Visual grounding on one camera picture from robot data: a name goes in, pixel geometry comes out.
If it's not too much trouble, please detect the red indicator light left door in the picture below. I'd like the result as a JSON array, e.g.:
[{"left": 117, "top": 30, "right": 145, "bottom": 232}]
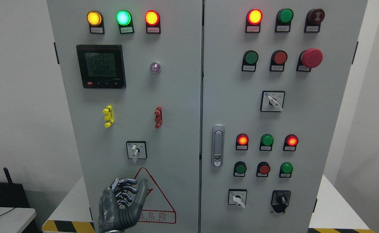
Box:
[{"left": 144, "top": 9, "right": 160, "bottom": 34}]

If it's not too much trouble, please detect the white rotary switch lower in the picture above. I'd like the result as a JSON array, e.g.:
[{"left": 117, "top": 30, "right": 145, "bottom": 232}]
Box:
[{"left": 228, "top": 189, "right": 247, "bottom": 208}]

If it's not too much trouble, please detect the grey electrical control cabinet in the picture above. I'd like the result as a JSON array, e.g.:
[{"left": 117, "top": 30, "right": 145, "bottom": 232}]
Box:
[{"left": 47, "top": 0, "right": 367, "bottom": 233}]

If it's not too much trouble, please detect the lit red indicator lower right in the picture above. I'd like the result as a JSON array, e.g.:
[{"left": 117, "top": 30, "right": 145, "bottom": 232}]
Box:
[{"left": 283, "top": 134, "right": 299, "bottom": 151}]

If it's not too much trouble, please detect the green push button lower right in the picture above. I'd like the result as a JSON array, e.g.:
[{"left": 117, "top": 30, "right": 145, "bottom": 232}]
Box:
[{"left": 279, "top": 162, "right": 294, "bottom": 178}]

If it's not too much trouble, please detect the white rotary light switch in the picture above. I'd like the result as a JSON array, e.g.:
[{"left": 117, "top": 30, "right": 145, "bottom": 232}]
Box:
[{"left": 126, "top": 141, "right": 147, "bottom": 163}]

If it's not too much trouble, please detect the lit red indicator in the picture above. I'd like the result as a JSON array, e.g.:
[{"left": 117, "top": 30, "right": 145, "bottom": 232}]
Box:
[
  {"left": 235, "top": 134, "right": 249, "bottom": 150},
  {"left": 283, "top": 134, "right": 299, "bottom": 151}
]

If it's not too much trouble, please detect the black digital power meter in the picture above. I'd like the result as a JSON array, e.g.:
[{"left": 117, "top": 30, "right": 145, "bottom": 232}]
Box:
[{"left": 76, "top": 44, "right": 126, "bottom": 89}]

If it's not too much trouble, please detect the green indicator light top right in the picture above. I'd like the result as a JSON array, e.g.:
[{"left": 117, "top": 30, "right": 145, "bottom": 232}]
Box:
[{"left": 274, "top": 8, "right": 294, "bottom": 33}]

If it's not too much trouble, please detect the red push button upper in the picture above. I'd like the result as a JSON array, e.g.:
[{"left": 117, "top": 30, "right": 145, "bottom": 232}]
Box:
[{"left": 269, "top": 50, "right": 288, "bottom": 72}]

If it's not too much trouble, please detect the silver door latch handle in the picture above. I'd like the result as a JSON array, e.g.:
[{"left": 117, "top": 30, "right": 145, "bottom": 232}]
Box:
[{"left": 211, "top": 124, "right": 225, "bottom": 167}]

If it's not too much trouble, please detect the black device with antenna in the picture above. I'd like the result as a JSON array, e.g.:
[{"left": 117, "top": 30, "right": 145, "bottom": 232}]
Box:
[{"left": 0, "top": 168, "right": 38, "bottom": 233}]

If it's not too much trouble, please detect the green push button upper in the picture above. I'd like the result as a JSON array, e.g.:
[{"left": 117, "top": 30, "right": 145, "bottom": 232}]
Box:
[{"left": 241, "top": 50, "right": 259, "bottom": 72}]

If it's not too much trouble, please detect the white rotary switch upper right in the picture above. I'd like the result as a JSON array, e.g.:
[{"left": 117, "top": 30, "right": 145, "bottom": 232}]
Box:
[{"left": 260, "top": 91, "right": 285, "bottom": 112}]

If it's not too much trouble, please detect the yellow terminal connector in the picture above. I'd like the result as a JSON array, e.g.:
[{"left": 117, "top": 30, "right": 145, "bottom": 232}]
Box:
[{"left": 102, "top": 105, "right": 114, "bottom": 128}]

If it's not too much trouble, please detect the red emergency stop button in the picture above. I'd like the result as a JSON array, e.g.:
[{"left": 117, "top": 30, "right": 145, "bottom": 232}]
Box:
[{"left": 296, "top": 48, "right": 323, "bottom": 72}]

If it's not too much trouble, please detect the red electrical hazard sticker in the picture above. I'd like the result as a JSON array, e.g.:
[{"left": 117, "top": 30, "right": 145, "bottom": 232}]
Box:
[{"left": 135, "top": 167, "right": 177, "bottom": 224}]

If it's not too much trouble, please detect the white platform with hazard stripes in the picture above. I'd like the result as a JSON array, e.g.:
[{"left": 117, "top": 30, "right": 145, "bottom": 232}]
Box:
[{"left": 42, "top": 176, "right": 373, "bottom": 233}]

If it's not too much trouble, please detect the green indicator lower middle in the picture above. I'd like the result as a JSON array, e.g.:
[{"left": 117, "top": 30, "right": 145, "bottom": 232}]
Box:
[{"left": 259, "top": 134, "right": 274, "bottom": 151}]

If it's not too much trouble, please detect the white side table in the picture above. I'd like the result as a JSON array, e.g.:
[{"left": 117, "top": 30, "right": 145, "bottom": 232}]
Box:
[{"left": 0, "top": 208, "right": 36, "bottom": 233}]

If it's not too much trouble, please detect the yellow indicator light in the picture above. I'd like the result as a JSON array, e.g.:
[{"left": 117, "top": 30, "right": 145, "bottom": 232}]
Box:
[{"left": 87, "top": 10, "right": 105, "bottom": 34}]

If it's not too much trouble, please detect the lit red indicator lower left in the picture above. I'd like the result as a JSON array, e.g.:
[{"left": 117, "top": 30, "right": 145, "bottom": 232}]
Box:
[{"left": 235, "top": 134, "right": 249, "bottom": 150}]

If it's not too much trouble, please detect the clear round lamp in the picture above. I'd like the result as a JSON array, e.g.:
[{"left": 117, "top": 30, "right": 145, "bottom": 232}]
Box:
[{"left": 150, "top": 62, "right": 161, "bottom": 74}]

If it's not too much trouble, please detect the black rotary selector switch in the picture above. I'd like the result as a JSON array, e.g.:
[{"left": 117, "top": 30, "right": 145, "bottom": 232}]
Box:
[{"left": 271, "top": 190, "right": 291, "bottom": 213}]

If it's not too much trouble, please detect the red terminal connector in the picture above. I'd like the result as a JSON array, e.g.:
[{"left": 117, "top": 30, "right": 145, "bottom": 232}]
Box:
[{"left": 154, "top": 106, "right": 163, "bottom": 129}]

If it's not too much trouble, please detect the lit green indicator light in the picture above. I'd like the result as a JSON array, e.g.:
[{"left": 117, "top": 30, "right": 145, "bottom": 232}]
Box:
[{"left": 116, "top": 10, "right": 135, "bottom": 34}]

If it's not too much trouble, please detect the green push button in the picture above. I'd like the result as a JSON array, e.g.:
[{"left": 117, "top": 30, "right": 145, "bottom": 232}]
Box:
[
  {"left": 233, "top": 161, "right": 247, "bottom": 177},
  {"left": 279, "top": 162, "right": 294, "bottom": 178},
  {"left": 241, "top": 50, "right": 259, "bottom": 72}
]

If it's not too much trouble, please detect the green push button lower left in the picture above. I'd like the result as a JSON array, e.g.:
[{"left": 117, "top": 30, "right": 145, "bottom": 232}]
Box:
[{"left": 233, "top": 161, "right": 247, "bottom": 177}]

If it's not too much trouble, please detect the red indicator light top right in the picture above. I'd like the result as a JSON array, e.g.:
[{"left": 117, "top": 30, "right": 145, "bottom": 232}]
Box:
[{"left": 245, "top": 8, "right": 263, "bottom": 33}]

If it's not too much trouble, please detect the red push button lower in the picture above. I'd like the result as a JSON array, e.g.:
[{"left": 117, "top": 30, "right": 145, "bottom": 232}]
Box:
[{"left": 256, "top": 161, "right": 271, "bottom": 177}]

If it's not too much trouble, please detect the red push button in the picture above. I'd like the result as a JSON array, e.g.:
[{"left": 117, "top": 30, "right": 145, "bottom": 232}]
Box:
[
  {"left": 256, "top": 161, "right": 271, "bottom": 177},
  {"left": 269, "top": 50, "right": 288, "bottom": 72}
]

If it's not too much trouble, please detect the dark red buzzer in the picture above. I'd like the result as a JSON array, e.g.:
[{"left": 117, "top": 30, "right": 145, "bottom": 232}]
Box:
[{"left": 304, "top": 8, "right": 325, "bottom": 33}]

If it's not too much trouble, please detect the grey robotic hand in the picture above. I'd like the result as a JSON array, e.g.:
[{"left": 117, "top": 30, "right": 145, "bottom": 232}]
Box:
[{"left": 98, "top": 178, "right": 148, "bottom": 233}]

